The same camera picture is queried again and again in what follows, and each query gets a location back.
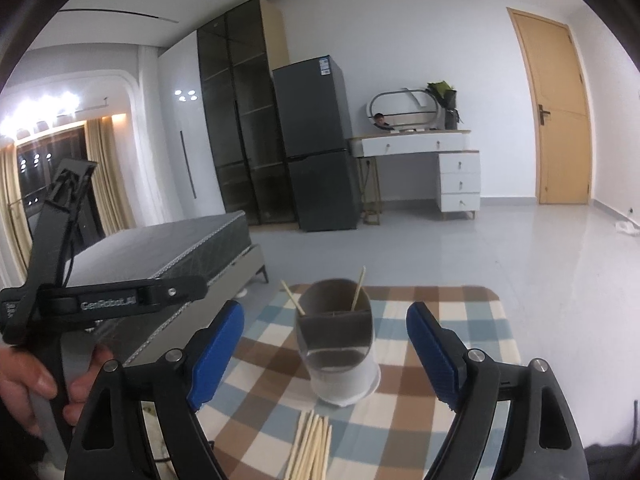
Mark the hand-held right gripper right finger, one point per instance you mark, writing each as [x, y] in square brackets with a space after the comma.
[430, 355]

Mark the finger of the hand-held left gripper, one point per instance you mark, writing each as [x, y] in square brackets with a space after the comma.
[55, 230]
[125, 297]

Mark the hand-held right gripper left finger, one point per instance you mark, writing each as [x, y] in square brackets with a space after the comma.
[220, 355]

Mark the white grey utensil holder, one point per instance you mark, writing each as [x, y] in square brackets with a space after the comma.
[345, 365]

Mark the pile of chopsticks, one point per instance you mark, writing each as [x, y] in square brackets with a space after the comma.
[310, 450]

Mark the person's left hand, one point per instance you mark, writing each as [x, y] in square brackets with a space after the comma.
[22, 380]

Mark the checkered tablecloth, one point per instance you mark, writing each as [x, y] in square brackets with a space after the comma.
[260, 375]

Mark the beige curtain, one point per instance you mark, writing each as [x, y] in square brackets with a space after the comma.
[10, 210]
[107, 175]

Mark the grey bed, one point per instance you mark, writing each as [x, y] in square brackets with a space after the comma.
[165, 245]

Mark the dark window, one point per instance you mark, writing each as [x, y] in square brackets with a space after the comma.
[50, 150]

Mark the pale wooden chopstick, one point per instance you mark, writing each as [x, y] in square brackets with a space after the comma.
[293, 298]
[358, 290]

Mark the white wardrobe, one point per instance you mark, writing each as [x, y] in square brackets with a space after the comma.
[185, 160]

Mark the gold metal stool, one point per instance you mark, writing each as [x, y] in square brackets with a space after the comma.
[370, 208]

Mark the white dressing table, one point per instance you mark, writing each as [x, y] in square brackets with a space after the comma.
[450, 170]

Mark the dark glass cabinet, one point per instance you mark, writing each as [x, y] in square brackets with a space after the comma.
[235, 135]

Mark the white crumpled cloth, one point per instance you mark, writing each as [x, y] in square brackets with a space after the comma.
[627, 227]

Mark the dark grey fridge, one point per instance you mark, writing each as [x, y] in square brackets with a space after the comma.
[315, 135]

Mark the oval mirror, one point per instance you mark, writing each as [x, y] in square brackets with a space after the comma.
[425, 110]

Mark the wrapped flower bouquet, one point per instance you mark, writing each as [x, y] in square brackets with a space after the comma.
[447, 97]

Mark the wooden door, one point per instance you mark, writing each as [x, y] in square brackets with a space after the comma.
[555, 110]

